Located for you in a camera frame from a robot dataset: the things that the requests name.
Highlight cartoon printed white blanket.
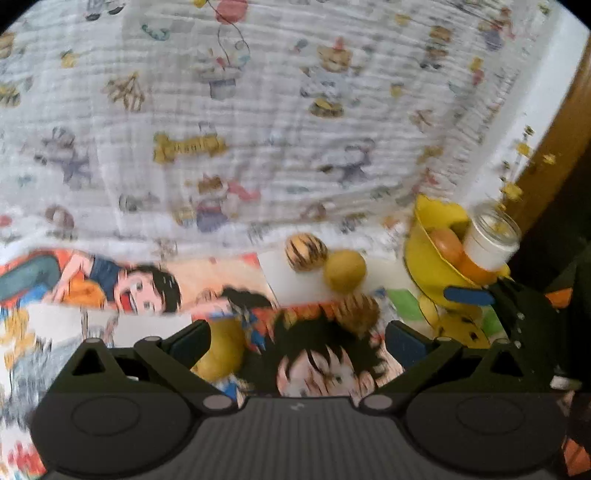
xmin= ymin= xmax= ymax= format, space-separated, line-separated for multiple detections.
xmin=0 ymin=0 xmax=573 ymax=259

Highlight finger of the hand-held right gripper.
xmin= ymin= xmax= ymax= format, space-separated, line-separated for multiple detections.
xmin=442 ymin=285 xmax=498 ymax=308

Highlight orange fruit in bowl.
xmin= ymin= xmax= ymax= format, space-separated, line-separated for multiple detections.
xmin=427 ymin=228 xmax=465 ymax=264

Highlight wooden headboard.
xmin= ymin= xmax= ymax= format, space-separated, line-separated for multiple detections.
xmin=512 ymin=55 xmax=591 ymax=259

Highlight green-brown pear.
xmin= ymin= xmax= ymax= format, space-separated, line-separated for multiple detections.
xmin=190 ymin=318 xmax=250 ymax=383

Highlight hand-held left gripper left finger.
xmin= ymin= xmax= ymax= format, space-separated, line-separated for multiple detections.
xmin=54 ymin=318 xmax=241 ymax=412

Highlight yellow plastic bowl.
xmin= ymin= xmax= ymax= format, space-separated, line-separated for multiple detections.
xmin=404 ymin=194 xmax=511 ymax=312

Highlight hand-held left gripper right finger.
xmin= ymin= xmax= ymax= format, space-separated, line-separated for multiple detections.
xmin=356 ymin=320 xmax=555 ymax=412

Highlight round yellow fruit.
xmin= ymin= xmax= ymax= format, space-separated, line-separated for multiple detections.
xmin=323 ymin=249 xmax=368 ymax=293

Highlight yellow bear drawing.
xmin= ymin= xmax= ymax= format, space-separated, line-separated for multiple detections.
xmin=385 ymin=286 xmax=506 ymax=349

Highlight white plastic jar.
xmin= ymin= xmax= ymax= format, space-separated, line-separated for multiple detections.
xmin=462 ymin=203 xmax=522 ymax=284

